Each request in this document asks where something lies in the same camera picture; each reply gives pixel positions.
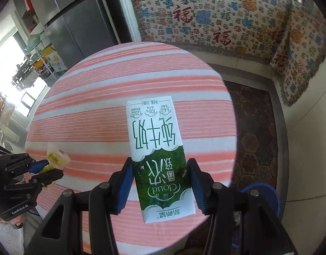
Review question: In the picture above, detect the grey refrigerator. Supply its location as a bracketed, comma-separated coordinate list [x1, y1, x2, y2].
[38, 0, 119, 60]

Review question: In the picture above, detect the dark shelf cabinet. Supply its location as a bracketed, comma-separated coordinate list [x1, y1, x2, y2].
[14, 0, 46, 35]

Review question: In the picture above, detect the large printed blanket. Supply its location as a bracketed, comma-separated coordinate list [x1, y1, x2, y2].
[126, 0, 294, 65]

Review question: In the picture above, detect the green white milk carton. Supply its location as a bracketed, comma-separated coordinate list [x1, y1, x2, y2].
[126, 96, 197, 224]

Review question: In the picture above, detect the person's left forearm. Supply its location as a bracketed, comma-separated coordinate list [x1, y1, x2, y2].
[0, 219, 26, 255]

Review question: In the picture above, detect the yellow white cardboard box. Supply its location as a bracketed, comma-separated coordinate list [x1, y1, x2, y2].
[41, 45, 68, 76]

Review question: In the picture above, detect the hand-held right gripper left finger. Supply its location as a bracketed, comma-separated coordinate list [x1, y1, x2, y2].
[25, 157, 134, 255]

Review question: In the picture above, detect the patterned floor rug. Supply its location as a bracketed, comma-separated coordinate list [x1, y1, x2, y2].
[179, 81, 279, 255]

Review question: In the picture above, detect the small printed blanket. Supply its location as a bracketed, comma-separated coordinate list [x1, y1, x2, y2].
[269, 0, 326, 108]

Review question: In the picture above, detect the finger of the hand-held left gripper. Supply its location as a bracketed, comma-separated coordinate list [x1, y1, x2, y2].
[0, 153, 51, 175]
[4, 169, 64, 193]

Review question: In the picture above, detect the blue plastic basket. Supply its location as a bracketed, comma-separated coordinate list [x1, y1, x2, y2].
[232, 183, 280, 247]

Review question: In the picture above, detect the white base cabinet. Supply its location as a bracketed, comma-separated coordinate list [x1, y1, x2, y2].
[281, 48, 326, 234]

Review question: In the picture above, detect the white storage rack with bowls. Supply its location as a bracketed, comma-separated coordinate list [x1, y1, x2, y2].
[11, 29, 62, 85]

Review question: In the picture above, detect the pink striped tablecloth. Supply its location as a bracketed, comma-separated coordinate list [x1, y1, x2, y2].
[25, 42, 236, 255]

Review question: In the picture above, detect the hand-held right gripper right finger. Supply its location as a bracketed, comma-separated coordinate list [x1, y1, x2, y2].
[186, 158, 298, 255]

